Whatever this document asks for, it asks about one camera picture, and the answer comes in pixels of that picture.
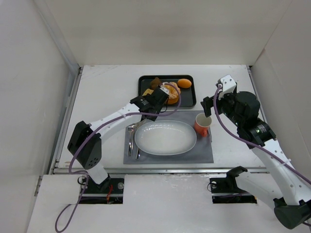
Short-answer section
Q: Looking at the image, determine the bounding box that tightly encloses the yellow bread slice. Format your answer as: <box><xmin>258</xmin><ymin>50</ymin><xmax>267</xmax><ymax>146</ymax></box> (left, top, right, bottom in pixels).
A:
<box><xmin>142</xmin><ymin>89</ymin><xmax>154</xmax><ymax>96</ymax></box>

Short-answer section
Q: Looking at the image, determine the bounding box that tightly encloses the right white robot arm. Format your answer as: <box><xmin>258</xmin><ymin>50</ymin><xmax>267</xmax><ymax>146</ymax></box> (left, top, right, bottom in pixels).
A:
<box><xmin>201</xmin><ymin>91</ymin><xmax>311</xmax><ymax>229</ymax></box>

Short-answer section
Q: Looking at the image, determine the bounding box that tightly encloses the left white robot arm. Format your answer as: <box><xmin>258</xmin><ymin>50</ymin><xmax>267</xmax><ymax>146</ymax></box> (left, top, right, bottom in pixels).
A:
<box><xmin>67</xmin><ymin>86</ymin><xmax>169</xmax><ymax>190</ymax></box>

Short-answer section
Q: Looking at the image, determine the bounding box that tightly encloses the brown chocolate pastry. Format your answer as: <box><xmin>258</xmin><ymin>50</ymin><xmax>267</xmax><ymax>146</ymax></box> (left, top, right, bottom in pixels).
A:
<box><xmin>150</xmin><ymin>77</ymin><xmax>162</xmax><ymax>90</ymax></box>

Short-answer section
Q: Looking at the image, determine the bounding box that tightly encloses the large orange sugared bun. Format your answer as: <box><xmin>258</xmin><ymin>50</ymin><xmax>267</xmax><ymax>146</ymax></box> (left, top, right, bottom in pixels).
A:
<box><xmin>163</xmin><ymin>82</ymin><xmax>181</xmax><ymax>105</ymax></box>

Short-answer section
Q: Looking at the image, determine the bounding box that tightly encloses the black rectangular tray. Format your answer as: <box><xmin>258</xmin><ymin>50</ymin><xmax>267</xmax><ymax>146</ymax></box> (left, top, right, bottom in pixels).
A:
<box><xmin>138</xmin><ymin>75</ymin><xmax>197</xmax><ymax>109</ymax></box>

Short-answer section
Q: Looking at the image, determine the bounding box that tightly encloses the orange mug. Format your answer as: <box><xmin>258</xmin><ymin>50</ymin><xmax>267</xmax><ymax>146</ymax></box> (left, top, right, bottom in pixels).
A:
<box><xmin>194</xmin><ymin>113</ymin><xmax>212</xmax><ymax>137</ymax></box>

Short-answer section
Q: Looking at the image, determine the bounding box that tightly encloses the small orange round bun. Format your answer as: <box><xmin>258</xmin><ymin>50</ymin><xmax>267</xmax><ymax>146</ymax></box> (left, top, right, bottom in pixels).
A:
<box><xmin>177</xmin><ymin>79</ymin><xmax>192</xmax><ymax>89</ymax></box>

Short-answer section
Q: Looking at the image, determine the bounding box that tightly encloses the white oval plate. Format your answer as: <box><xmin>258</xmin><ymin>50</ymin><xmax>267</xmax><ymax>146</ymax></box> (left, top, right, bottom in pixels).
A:
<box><xmin>134</xmin><ymin>120</ymin><xmax>197</xmax><ymax>156</ymax></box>

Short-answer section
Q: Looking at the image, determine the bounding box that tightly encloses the silver fork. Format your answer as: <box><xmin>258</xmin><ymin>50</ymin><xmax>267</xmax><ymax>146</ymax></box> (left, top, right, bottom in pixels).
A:
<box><xmin>127</xmin><ymin>124</ymin><xmax>140</xmax><ymax>160</ymax></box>

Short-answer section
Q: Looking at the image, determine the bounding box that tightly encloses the silver spoon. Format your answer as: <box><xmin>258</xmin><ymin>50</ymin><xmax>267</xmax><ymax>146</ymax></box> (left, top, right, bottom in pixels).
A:
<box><xmin>128</xmin><ymin>131</ymin><xmax>134</xmax><ymax>157</ymax></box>

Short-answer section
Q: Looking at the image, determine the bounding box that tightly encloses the grey cloth placemat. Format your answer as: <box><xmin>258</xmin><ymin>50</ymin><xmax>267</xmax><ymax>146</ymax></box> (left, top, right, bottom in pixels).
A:
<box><xmin>123</xmin><ymin>110</ymin><xmax>214</xmax><ymax>165</ymax></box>

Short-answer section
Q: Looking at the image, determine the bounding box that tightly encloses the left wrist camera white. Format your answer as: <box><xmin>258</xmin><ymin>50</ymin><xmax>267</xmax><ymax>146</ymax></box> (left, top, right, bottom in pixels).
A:
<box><xmin>160</xmin><ymin>83</ymin><xmax>175</xmax><ymax>95</ymax></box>

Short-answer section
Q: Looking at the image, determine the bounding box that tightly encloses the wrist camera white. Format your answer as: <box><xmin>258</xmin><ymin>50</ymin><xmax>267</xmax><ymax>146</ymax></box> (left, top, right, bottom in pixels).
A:
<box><xmin>160</xmin><ymin>83</ymin><xmax>175</xmax><ymax>95</ymax></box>
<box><xmin>216</xmin><ymin>74</ymin><xmax>237</xmax><ymax>100</ymax></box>

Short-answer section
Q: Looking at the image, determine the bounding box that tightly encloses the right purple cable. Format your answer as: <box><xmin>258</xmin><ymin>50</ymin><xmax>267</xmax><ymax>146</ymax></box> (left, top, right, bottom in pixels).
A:
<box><xmin>213</xmin><ymin>83</ymin><xmax>311</xmax><ymax>225</ymax></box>

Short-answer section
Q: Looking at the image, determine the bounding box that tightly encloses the purple cable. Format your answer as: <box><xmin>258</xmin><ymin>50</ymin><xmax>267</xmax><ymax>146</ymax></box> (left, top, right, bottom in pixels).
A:
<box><xmin>213</xmin><ymin>83</ymin><xmax>311</xmax><ymax>225</ymax></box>
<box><xmin>55</xmin><ymin>83</ymin><xmax>183</xmax><ymax>233</ymax></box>

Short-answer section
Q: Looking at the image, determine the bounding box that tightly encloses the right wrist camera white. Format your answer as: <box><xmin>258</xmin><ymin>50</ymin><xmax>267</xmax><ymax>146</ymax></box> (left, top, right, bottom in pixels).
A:
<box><xmin>216</xmin><ymin>74</ymin><xmax>237</xmax><ymax>100</ymax></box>

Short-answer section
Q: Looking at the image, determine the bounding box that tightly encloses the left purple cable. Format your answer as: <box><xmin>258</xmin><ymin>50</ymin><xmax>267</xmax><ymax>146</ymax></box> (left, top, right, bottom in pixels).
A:
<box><xmin>55</xmin><ymin>83</ymin><xmax>183</xmax><ymax>233</ymax></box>

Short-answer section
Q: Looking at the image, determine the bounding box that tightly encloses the aluminium rail frame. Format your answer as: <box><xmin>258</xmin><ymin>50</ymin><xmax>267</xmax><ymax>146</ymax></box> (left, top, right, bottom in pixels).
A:
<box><xmin>47</xmin><ymin>65</ymin><xmax>266</xmax><ymax>175</ymax></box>

